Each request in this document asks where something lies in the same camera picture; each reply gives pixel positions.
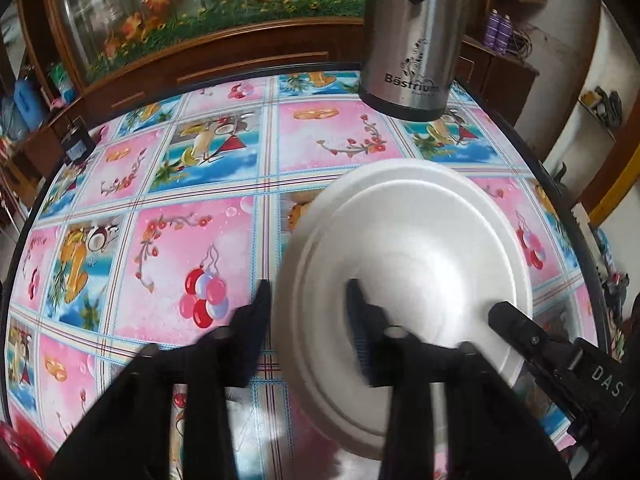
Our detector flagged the small black jar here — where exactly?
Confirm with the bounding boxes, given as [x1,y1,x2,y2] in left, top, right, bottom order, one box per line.
[61,119,96,162]

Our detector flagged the stainless steel thermos jug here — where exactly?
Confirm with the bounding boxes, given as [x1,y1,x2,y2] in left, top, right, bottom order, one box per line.
[357,0,468,122]

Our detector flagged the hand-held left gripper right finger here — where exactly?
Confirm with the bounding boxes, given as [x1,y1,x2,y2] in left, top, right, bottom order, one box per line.
[346,279,573,480]

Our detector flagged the blue thermos flask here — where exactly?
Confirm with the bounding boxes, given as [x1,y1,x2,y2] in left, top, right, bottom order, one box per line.
[12,80,43,131]

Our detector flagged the white foam bowl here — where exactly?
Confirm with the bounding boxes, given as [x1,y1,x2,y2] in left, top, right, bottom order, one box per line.
[274,158,533,461]

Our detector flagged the green label plastic bottle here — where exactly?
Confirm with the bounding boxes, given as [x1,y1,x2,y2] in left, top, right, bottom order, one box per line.
[52,62,78,103]

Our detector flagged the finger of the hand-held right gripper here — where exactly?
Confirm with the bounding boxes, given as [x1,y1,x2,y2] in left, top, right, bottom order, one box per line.
[489,301,576,368]

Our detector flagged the wooden cabinet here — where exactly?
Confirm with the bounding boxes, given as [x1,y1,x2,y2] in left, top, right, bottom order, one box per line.
[0,17,541,161]

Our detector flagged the dark shoes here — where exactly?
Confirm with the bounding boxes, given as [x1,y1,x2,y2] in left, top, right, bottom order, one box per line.
[580,86,623,128]

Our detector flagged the large red glass dish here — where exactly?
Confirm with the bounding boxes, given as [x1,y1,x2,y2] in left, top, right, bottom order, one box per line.
[0,410,56,480]

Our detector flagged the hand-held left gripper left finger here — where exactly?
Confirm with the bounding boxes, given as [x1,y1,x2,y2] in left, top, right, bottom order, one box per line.
[47,279,273,480]

